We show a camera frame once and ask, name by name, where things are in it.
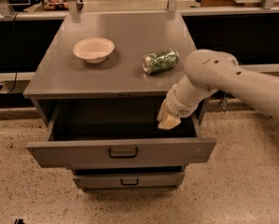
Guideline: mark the grey middle drawer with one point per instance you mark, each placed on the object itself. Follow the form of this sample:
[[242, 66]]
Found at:
[[128, 170]]

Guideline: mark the white paper bowl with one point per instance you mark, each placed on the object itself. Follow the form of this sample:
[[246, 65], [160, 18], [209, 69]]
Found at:
[[93, 49]]

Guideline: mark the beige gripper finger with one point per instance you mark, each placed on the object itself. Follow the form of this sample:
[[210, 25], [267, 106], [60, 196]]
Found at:
[[162, 112], [170, 122]]

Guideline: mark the grey drawer cabinet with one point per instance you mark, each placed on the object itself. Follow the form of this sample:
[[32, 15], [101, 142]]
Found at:
[[64, 79]]

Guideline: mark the grey bottom drawer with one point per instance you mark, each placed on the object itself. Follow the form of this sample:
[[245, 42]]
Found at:
[[124, 181]]

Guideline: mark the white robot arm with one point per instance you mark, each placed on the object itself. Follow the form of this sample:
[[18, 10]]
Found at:
[[206, 72]]

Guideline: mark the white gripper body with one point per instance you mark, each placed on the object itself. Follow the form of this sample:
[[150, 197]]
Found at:
[[178, 105]]

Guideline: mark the grey top drawer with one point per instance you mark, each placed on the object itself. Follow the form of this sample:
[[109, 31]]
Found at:
[[80, 137]]

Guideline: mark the green soda can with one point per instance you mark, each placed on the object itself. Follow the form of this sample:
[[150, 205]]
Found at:
[[159, 61]]

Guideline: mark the grey metal railing frame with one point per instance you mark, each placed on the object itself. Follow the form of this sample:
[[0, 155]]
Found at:
[[75, 8]]

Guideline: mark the grey drawer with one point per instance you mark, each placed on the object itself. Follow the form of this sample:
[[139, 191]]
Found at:
[[128, 170], [124, 181], [80, 137]]

